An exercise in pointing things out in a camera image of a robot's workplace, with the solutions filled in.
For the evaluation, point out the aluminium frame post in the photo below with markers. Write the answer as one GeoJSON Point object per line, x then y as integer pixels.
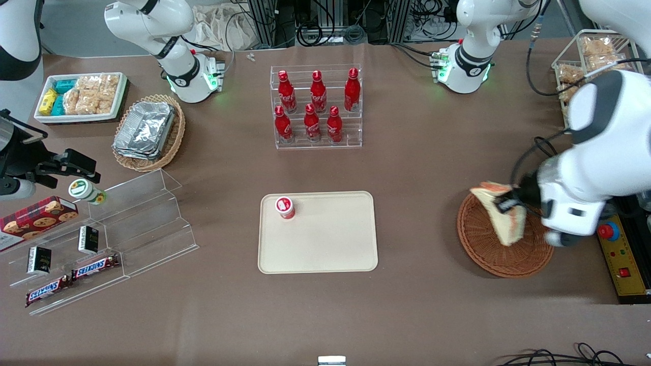
{"type": "Point", "coordinates": [262, 23]}
{"type": "Point", "coordinates": [399, 20]}

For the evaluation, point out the red cola bottle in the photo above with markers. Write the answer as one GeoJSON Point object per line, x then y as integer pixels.
{"type": "Point", "coordinates": [334, 127]}
{"type": "Point", "coordinates": [318, 94]}
{"type": "Point", "coordinates": [312, 124]}
{"type": "Point", "coordinates": [287, 94]}
{"type": "Point", "coordinates": [283, 127]}
{"type": "Point", "coordinates": [352, 91]}

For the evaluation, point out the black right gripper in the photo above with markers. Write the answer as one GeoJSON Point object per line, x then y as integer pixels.
{"type": "Point", "coordinates": [20, 157]}

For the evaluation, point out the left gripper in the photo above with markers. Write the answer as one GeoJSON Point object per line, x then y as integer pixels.
{"type": "Point", "coordinates": [529, 194]}

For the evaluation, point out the small black box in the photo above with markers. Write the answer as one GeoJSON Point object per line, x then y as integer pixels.
{"type": "Point", "coordinates": [88, 240]}
{"type": "Point", "coordinates": [39, 260]}

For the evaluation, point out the green-lidded white jar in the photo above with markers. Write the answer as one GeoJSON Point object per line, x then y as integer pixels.
{"type": "Point", "coordinates": [84, 190]}

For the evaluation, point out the clear bag of crackers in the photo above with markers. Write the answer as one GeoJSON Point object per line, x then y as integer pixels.
{"type": "Point", "coordinates": [605, 62]}
{"type": "Point", "coordinates": [597, 47]}
{"type": "Point", "coordinates": [570, 76]}

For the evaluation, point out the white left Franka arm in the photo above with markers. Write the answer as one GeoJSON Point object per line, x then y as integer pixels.
{"type": "Point", "coordinates": [610, 152]}

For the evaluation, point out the beige cloth bag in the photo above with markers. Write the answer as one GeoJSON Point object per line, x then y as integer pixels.
{"type": "Point", "coordinates": [224, 28]}

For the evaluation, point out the red cookie box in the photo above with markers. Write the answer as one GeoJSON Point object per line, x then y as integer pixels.
{"type": "Point", "coordinates": [35, 218]}

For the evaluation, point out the brown wicker basket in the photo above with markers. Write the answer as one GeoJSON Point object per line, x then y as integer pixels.
{"type": "Point", "coordinates": [478, 244]}

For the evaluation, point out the white silver block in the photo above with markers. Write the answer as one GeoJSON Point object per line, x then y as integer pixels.
{"type": "Point", "coordinates": [331, 361]}

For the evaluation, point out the beige plastic tray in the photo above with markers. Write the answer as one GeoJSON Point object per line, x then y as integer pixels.
{"type": "Point", "coordinates": [325, 239]}

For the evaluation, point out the yellow emergency stop box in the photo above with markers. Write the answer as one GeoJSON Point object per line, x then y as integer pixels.
{"type": "Point", "coordinates": [620, 259]}

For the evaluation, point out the clear acrylic stepped shelf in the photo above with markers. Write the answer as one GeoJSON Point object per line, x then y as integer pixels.
{"type": "Point", "coordinates": [152, 223]}

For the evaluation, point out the teal snack packet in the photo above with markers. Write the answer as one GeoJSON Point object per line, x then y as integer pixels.
{"type": "Point", "coordinates": [65, 85]}
{"type": "Point", "coordinates": [58, 105]}

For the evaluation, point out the silver foil tray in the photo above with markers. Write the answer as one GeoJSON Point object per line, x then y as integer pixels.
{"type": "Point", "coordinates": [145, 127]}

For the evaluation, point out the clear rice cracker bag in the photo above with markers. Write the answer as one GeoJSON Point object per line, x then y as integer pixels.
{"type": "Point", "coordinates": [81, 101]}
{"type": "Point", "coordinates": [99, 82]}
{"type": "Point", "coordinates": [106, 101]}

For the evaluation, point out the white rectangular snack tray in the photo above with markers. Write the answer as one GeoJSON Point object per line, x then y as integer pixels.
{"type": "Point", "coordinates": [81, 118]}

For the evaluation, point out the triangular sandwich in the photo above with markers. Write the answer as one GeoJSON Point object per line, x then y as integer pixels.
{"type": "Point", "coordinates": [508, 229]}

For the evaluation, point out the yellow snack packet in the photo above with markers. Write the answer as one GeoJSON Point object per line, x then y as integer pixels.
{"type": "Point", "coordinates": [48, 101]}

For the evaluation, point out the Snickers chocolate bar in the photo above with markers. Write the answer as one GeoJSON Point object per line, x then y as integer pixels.
{"type": "Point", "coordinates": [48, 291]}
{"type": "Point", "coordinates": [96, 266]}

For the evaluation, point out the light oval wicker basket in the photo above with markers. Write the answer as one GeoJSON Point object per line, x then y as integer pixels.
{"type": "Point", "coordinates": [175, 137]}

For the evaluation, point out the red cup with white lid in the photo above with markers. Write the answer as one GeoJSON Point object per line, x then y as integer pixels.
{"type": "Point", "coordinates": [285, 207]}

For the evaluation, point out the clear acrylic bottle rack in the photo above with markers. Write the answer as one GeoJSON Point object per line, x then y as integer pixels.
{"type": "Point", "coordinates": [351, 132]}

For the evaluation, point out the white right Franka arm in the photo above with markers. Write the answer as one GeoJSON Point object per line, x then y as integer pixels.
{"type": "Point", "coordinates": [152, 20]}

